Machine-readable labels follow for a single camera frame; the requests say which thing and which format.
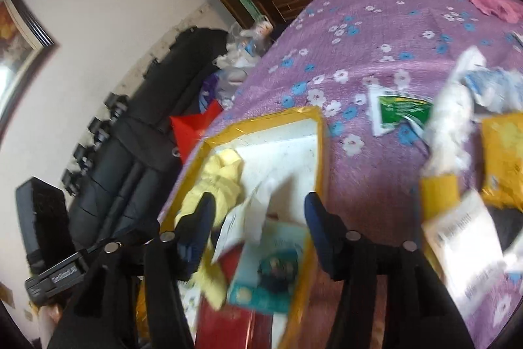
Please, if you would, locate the yellow snack packet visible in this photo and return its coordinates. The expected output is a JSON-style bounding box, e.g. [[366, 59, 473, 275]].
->
[[478, 112, 523, 211]]

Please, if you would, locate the blue cloth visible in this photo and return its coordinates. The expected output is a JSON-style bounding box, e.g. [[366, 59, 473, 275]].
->
[[462, 67, 523, 113]]

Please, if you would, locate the red packet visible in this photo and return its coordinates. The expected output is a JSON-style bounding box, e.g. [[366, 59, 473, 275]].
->
[[194, 247, 274, 349]]

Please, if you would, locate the white towel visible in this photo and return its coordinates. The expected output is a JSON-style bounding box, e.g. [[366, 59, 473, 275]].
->
[[421, 46, 487, 174]]

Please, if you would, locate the green and white packet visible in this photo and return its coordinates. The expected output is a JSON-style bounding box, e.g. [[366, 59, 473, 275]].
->
[[365, 83, 434, 137]]

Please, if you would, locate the pink cloth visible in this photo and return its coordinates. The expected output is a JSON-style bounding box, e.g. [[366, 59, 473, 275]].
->
[[468, 0, 521, 23]]

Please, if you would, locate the teal tissue pack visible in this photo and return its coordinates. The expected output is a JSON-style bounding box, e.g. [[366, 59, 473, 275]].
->
[[227, 222, 311, 315]]

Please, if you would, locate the black clamp device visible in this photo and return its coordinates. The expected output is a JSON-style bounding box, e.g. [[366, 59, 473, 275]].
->
[[74, 145, 96, 170], [89, 118, 113, 143], [105, 93, 129, 116], [61, 169, 84, 194]]

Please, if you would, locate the yellow blue sponge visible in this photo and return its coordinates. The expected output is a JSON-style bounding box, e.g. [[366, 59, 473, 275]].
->
[[423, 189, 519, 317]]

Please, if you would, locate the yellow cloth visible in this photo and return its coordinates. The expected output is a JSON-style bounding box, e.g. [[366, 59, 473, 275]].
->
[[174, 148, 244, 309]]

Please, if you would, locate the red shopping bag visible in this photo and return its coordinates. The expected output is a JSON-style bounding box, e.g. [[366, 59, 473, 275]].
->
[[169, 99, 223, 166]]

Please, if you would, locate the framed wall picture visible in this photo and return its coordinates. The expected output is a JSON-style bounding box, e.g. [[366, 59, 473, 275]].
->
[[0, 0, 56, 137]]

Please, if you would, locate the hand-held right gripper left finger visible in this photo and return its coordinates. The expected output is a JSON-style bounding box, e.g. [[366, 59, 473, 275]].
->
[[47, 191, 217, 349]]

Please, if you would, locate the white plastic bag with bottles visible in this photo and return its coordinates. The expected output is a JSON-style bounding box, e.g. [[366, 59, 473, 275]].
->
[[216, 18, 274, 108]]

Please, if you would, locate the yellow box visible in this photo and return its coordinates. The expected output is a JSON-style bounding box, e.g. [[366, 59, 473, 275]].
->
[[421, 175, 460, 219]]

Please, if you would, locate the white printed tissue packet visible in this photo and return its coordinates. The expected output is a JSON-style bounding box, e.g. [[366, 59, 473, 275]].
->
[[210, 173, 295, 264]]

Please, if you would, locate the black box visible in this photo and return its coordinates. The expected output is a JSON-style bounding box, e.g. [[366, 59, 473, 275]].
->
[[16, 177, 76, 276]]

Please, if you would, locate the purple bag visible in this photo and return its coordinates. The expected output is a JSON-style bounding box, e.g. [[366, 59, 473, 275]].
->
[[198, 73, 221, 108]]

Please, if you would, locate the black leather sofa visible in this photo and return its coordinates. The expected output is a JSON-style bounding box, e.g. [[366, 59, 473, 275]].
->
[[61, 28, 229, 252]]

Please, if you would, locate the yellow-edged tray box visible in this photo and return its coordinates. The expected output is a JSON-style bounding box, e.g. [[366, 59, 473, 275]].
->
[[137, 106, 325, 349]]

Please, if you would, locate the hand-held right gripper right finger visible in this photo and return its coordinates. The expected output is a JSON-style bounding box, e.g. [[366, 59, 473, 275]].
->
[[304, 191, 477, 349]]

